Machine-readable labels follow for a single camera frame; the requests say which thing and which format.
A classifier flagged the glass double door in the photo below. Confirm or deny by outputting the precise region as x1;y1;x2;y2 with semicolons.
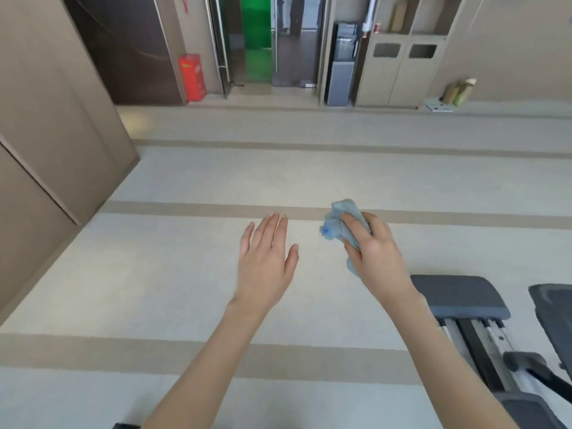
207;0;330;88

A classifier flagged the grey padded bench seat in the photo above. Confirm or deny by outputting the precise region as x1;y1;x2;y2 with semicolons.
410;275;511;321

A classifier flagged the grey bench pad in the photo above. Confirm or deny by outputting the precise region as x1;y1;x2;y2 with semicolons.
493;390;569;429

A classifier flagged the black bench handle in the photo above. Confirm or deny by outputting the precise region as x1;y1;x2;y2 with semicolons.
502;351;572;394

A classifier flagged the grey padded backrest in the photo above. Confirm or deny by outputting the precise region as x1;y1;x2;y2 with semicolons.
528;284;572;376

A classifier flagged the grey water dispenser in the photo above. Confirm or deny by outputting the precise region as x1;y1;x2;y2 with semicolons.
324;21;365;107

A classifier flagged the red fire extinguisher box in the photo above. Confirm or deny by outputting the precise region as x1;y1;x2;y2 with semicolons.
179;53;208;103

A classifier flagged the person's left forearm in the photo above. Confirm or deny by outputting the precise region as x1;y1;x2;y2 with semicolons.
141;299;270;429

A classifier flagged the person's right forearm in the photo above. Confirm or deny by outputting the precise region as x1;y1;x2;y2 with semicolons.
392;290;522;429

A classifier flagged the dark brown wooden door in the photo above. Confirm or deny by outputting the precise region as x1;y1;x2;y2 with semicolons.
62;0;187;106

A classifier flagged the metal bench frame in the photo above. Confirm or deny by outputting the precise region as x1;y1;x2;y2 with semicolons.
435;317;523;394

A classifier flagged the white cup dispenser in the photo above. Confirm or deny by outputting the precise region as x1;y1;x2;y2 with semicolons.
362;0;379;32

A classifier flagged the green bottle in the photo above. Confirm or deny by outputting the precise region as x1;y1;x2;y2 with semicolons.
453;77;477;108

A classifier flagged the beige double waste bin cabinet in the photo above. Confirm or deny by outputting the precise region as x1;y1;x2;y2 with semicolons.
355;33;448;108

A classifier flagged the person's right hand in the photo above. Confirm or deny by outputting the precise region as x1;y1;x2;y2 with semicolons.
341;212;421;307

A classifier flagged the light blue cleaning cloth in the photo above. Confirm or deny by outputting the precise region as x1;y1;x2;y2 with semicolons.
319;199;374;278

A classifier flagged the green panel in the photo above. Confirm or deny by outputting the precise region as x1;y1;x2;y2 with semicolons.
240;0;273;83

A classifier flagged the person's left hand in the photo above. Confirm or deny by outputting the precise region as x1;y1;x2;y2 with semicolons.
230;212;299;316

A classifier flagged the brown cardboard piece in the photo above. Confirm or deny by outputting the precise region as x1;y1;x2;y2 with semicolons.
389;1;408;33

